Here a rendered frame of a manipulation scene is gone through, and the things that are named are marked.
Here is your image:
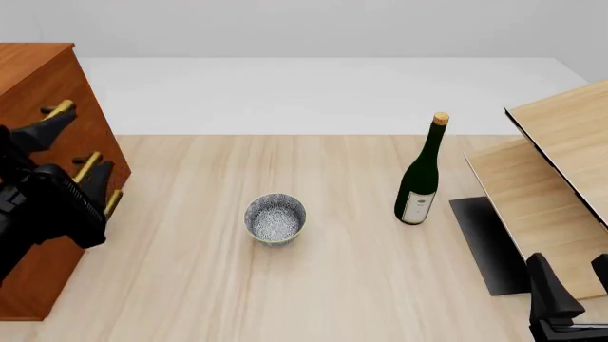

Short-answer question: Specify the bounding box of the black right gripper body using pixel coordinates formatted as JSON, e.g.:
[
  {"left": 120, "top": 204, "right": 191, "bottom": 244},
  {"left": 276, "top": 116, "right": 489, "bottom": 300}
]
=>
[{"left": 527, "top": 315, "right": 608, "bottom": 342}]

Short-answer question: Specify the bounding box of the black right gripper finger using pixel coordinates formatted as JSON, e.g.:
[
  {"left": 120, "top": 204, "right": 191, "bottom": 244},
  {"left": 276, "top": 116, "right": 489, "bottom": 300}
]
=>
[
  {"left": 525, "top": 252, "right": 586, "bottom": 322},
  {"left": 590, "top": 253, "right": 608, "bottom": 287}
]

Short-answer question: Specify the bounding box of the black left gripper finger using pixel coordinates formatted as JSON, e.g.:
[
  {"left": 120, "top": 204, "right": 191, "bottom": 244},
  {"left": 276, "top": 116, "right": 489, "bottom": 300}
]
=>
[
  {"left": 81, "top": 161, "right": 116, "bottom": 212},
  {"left": 9, "top": 108, "right": 78, "bottom": 154}
]

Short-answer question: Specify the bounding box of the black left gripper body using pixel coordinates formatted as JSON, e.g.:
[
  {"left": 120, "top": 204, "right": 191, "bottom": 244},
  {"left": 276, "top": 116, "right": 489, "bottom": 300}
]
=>
[{"left": 31, "top": 162, "right": 107, "bottom": 250}]

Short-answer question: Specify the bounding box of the wooden drawer front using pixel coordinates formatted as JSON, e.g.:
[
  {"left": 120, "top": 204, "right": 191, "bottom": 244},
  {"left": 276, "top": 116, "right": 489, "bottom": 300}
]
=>
[
  {"left": 0, "top": 52, "right": 95, "bottom": 151},
  {"left": 28, "top": 91, "right": 114, "bottom": 200},
  {"left": 0, "top": 134, "right": 132, "bottom": 320}
]

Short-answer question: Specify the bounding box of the brown wooden cabinet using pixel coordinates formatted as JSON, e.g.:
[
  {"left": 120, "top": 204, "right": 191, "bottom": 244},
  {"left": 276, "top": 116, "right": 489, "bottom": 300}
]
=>
[{"left": 0, "top": 43, "right": 133, "bottom": 322}]

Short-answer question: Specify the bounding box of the pale wooden two-tier shelf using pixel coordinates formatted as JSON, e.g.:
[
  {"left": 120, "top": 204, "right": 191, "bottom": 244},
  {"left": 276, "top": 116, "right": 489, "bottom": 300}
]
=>
[{"left": 462, "top": 79, "right": 608, "bottom": 301}]

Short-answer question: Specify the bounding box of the dark green wine bottle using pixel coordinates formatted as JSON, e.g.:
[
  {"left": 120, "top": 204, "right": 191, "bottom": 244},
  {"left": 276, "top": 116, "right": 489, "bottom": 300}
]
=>
[{"left": 392, "top": 111, "right": 452, "bottom": 227}]

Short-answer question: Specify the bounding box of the blue white patterned bowl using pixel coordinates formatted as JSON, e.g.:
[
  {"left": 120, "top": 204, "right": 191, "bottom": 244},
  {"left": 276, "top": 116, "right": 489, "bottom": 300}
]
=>
[{"left": 243, "top": 192, "right": 308, "bottom": 248}]

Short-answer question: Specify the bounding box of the brass drawer handle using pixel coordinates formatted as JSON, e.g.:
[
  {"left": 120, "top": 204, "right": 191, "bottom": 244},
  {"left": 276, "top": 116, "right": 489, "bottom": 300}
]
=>
[
  {"left": 103, "top": 188, "right": 124, "bottom": 220},
  {"left": 71, "top": 150, "right": 104, "bottom": 183},
  {"left": 39, "top": 99, "right": 77, "bottom": 122}
]

